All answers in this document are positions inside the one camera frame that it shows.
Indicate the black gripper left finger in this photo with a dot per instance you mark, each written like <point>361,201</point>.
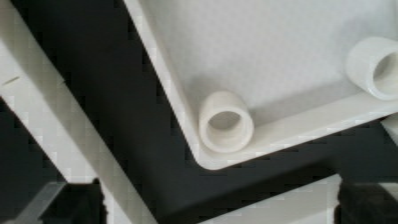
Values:
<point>66,204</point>

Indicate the white desk top tray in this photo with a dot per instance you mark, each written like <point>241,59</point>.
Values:
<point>263,47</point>

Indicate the white U-shaped boundary fence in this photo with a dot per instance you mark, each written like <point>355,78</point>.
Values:
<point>82,90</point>

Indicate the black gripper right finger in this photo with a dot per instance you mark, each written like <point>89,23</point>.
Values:
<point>366,203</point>

